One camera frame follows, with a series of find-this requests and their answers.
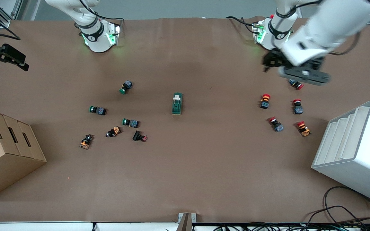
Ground green push button switch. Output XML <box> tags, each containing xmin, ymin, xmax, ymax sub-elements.
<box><xmin>119</xmin><ymin>80</ymin><xmax>133</xmax><ymax>95</ymax></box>
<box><xmin>89</xmin><ymin>105</ymin><xmax>107</xmax><ymax>116</ymax></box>
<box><xmin>122</xmin><ymin>118</ymin><xmax>140</xmax><ymax>128</ymax></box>

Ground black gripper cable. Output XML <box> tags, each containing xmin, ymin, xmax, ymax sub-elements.
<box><xmin>330</xmin><ymin>30</ymin><xmax>362</xmax><ymax>56</ymax></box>
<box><xmin>0</xmin><ymin>6</ymin><xmax>21</xmax><ymax>41</ymax></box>

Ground grey aluminium frame profile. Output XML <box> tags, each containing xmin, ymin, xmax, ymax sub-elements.
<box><xmin>0</xmin><ymin>0</ymin><xmax>23</xmax><ymax>29</ymax></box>

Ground red mushroom button orange block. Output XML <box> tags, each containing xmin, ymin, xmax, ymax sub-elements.
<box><xmin>296</xmin><ymin>121</ymin><xmax>312</xmax><ymax>137</ymax></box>

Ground brown paper table cover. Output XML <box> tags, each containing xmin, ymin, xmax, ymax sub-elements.
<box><xmin>0</xmin><ymin>17</ymin><xmax>370</xmax><ymax>223</ymax></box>

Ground black looped cable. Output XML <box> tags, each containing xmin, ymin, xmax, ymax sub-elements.
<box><xmin>323</xmin><ymin>186</ymin><xmax>370</xmax><ymax>225</ymax></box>

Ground red mushroom button grey block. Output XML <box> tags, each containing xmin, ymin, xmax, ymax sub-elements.
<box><xmin>293</xmin><ymin>99</ymin><xmax>304</xmax><ymax>115</ymax></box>
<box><xmin>288</xmin><ymin>79</ymin><xmax>304</xmax><ymax>90</ymax></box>
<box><xmin>268</xmin><ymin>116</ymin><xmax>285</xmax><ymax>133</ymax></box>

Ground black right arm base cable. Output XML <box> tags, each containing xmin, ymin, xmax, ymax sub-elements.
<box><xmin>78</xmin><ymin>0</ymin><xmax>125</xmax><ymax>23</ymax></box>

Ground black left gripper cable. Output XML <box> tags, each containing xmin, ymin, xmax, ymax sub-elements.
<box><xmin>330</xmin><ymin>30</ymin><xmax>362</xmax><ymax>56</ymax></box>

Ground black switch with red end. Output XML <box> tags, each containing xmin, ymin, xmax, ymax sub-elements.
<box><xmin>132</xmin><ymin>130</ymin><xmax>148</xmax><ymax>142</ymax></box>

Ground grey metal bracket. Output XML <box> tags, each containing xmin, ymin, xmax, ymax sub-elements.
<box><xmin>178</xmin><ymin>212</ymin><xmax>197</xmax><ymax>231</ymax></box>

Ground black button orange block switch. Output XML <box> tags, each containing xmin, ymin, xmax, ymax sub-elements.
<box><xmin>105</xmin><ymin>126</ymin><xmax>122</xmax><ymax>138</ymax></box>
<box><xmin>79</xmin><ymin>134</ymin><xmax>94</xmax><ymax>150</ymax></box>

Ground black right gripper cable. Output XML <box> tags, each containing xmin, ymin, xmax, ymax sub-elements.
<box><xmin>0</xmin><ymin>6</ymin><xmax>21</xmax><ymax>41</ymax></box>

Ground black arm base cable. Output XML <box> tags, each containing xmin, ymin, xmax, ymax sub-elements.
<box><xmin>226</xmin><ymin>15</ymin><xmax>257</xmax><ymax>34</ymax></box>
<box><xmin>78</xmin><ymin>0</ymin><xmax>125</xmax><ymax>23</ymax></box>

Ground brown cardboard box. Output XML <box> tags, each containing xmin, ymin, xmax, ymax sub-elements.
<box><xmin>0</xmin><ymin>107</ymin><xmax>47</xmax><ymax>202</ymax></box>

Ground black left arm base cable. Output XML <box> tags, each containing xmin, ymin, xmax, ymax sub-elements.
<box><xmin>226</xmin><ymin>15</ymin><xmax>257</xmax><ymax>34</ymax></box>

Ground white table edge rail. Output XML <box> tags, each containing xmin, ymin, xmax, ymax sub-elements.
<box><xmin>0</xmin><ymin>221</ymin><xmax>370</xmax><ymax>231</ymax></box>

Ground white stepped storage rack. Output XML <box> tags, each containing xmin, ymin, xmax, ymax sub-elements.
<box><xmin>311</xmin><ymin>99</ymin><xmax>370</xmax><ymax>206</ymax></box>

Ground red mushroom button yellow collar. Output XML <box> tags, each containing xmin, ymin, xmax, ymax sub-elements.
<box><xmin>260</xmin><ymin>94</ymin><xmax>271</xmax><ymax>110</ymax></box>

